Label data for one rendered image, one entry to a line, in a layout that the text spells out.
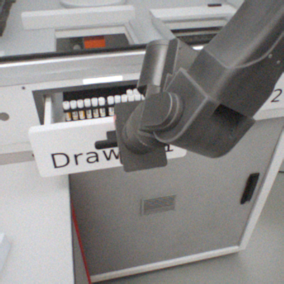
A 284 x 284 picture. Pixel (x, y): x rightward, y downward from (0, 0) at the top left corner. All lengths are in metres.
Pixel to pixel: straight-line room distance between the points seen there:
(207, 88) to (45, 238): 0.42
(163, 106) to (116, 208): 0.71
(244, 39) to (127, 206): 0.76
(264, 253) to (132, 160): 1.17
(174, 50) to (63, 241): 0.39
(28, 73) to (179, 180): 0.53
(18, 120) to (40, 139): 0.16
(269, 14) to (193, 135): 0.11
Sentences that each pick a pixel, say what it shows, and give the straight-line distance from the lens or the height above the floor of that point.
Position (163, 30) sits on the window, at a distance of 0.64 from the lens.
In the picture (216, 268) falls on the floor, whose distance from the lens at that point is 1.43.
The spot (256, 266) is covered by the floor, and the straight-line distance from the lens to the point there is 1.48.
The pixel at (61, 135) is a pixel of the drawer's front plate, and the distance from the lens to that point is 0.54.
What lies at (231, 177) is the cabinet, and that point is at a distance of 1.00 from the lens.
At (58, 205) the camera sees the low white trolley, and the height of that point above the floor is 0.76.
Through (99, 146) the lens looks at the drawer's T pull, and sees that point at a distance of 0.51.
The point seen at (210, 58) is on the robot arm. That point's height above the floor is 1.13.
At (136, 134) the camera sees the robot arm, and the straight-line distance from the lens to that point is 0.33.
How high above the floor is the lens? 1.24
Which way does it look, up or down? 40 degrees down
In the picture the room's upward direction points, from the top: straight up
